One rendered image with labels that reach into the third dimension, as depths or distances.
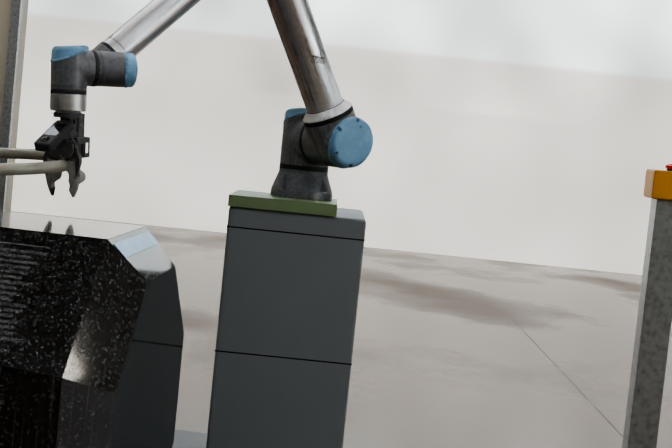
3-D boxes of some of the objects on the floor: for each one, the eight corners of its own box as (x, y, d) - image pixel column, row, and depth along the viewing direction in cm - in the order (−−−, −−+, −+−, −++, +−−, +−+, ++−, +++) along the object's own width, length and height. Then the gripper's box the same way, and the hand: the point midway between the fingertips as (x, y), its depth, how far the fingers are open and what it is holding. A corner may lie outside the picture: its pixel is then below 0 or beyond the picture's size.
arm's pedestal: (202, 447, 370) (226, 195, 365) (351, 462, 370) (377, 210, 365) (181, 497, 320) (209, 205, 315) (353, 514, 320) (384, 222, 315)
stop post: (670, 567, 304) (718, 173, 298) (596, 557, 305) (642, 166, 299) (655, 541, 324) (699, 171, 318) (586, 532, 325) (629, 164, 319)
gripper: (99, 113, 283) (97, 196, 285) (58, 110, 287) (56, 192, 289) (81, 113, 275) (79, 199, 277) (39, 111, 278) (37, 195, 281)
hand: (61, 191), depth 280 cm, fingers closed on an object, 5 cm apart
